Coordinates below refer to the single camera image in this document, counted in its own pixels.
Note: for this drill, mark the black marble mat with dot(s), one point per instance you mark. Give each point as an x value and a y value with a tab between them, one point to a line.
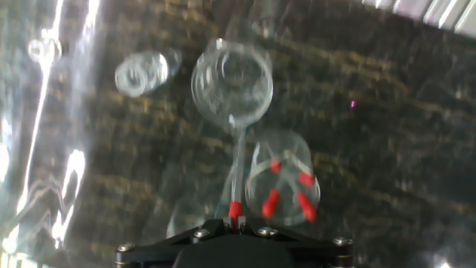
372	130

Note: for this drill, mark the small glass beaker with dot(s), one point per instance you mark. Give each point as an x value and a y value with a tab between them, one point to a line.
288	149

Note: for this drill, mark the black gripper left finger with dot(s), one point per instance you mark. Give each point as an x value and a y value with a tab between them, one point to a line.
160	250

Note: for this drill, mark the large glass beaker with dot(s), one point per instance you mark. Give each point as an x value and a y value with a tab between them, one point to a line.
230	82

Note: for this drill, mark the red bulb glass dropper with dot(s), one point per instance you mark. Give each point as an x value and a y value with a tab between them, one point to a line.
270	204
308	208
235	210
306	179
276	166

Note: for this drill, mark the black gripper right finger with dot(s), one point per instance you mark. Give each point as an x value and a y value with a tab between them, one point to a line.
316	254

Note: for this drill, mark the clear glass bottle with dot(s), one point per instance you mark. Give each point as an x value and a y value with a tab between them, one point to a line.
141	72

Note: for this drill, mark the clear glass stopper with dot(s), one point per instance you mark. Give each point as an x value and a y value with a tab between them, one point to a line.
44	50

